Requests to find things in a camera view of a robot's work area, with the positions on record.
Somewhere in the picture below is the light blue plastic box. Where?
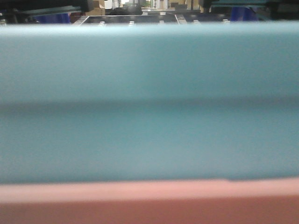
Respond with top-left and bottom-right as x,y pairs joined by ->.
0,22 -> 299,184

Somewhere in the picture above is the pink plastic box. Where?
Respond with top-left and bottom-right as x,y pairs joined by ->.
0,178 -> 299,224

